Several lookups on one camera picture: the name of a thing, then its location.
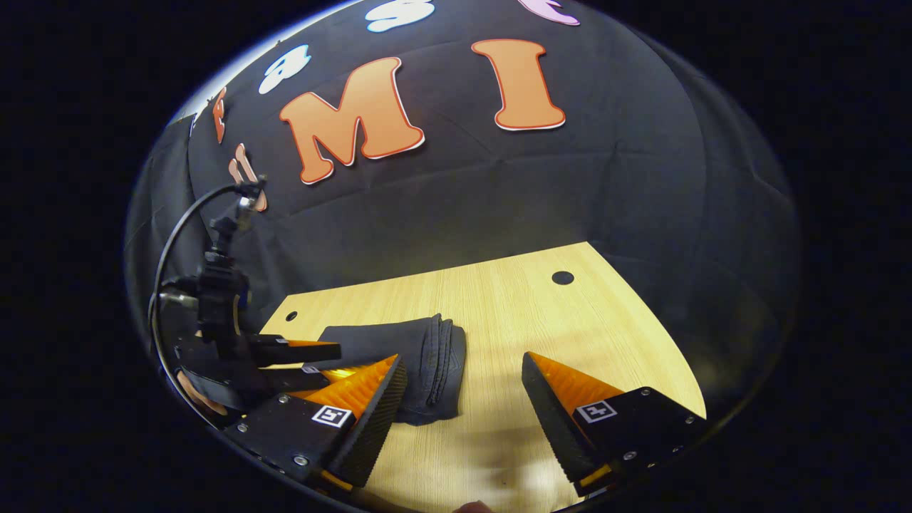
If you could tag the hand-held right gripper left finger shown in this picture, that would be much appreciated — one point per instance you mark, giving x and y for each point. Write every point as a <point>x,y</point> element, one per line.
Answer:
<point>377,420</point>

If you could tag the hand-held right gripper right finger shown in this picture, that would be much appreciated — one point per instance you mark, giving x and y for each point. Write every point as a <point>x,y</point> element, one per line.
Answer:
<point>552,417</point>

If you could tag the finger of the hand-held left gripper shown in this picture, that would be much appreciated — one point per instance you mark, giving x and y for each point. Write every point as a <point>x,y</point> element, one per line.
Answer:
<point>313,376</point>
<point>306,350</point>

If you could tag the black jeans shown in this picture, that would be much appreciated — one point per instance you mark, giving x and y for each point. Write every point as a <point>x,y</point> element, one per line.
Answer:
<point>427,363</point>

